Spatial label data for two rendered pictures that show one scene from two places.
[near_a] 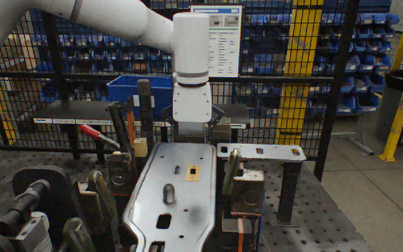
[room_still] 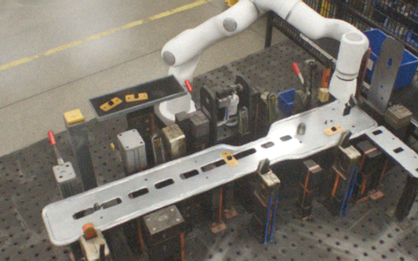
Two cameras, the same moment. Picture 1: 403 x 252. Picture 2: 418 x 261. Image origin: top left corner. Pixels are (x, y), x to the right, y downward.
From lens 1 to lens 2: 1.39 m
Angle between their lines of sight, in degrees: 51
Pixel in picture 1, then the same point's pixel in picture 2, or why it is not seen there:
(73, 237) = (240, 113)
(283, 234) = (384, 221)
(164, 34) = not seen: hidden behind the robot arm
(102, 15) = (296, 25)
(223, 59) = not seen: outside the picture
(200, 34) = (348, 52)
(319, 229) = (414, 242)
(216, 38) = not seen: outside the picture
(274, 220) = (392, 212)
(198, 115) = (339, 96)
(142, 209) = (284, 126)
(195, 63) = (342, 66)
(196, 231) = (291, 152)
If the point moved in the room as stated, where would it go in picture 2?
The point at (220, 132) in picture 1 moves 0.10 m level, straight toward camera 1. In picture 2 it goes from (390, 119) to (372, 126)
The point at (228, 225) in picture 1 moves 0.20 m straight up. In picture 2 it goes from (309, 163) to (316, 123)
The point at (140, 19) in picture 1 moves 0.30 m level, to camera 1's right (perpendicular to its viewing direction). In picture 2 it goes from (314, 33) to (376, 73)
